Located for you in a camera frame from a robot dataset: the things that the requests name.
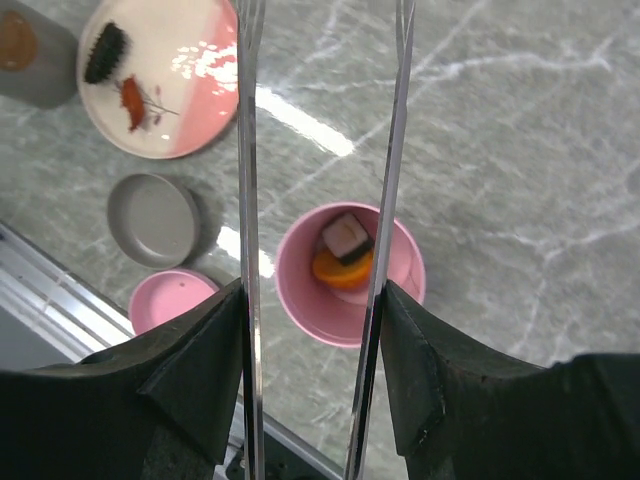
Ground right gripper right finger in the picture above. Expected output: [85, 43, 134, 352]
[381, 283, 639, 479]

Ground metal tongs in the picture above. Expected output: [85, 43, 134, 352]
[236, 1, 416, 479]

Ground dark sea cucumber toy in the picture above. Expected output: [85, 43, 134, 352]
[84, 21, 128, 85]

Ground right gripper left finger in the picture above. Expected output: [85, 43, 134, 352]
[1, 282, 243, 479]

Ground pink and cream plate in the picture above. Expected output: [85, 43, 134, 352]
[76, 1, 238, 159]

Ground pink cylindrical container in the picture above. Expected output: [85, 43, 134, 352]
[274, 202, 427, 348]

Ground orange slice toy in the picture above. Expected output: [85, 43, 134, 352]
[312, 249, 374, 290]

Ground red shrimp toy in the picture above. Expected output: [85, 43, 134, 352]
[120, 75, 146, 133]

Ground grey round lid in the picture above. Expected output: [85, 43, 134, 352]
[106, 173, 201, 270]

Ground aluminium rail frame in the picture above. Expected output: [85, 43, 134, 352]
[1, 225, 341, 479]

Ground pink round lid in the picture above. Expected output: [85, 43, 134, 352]
[128, 269, 220, 335]

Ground grey cylindrical container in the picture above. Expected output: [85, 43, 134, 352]
[1, 1, 78, 109]

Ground sushi roll toy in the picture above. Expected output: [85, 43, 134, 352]
[321, 212, 374, 266]

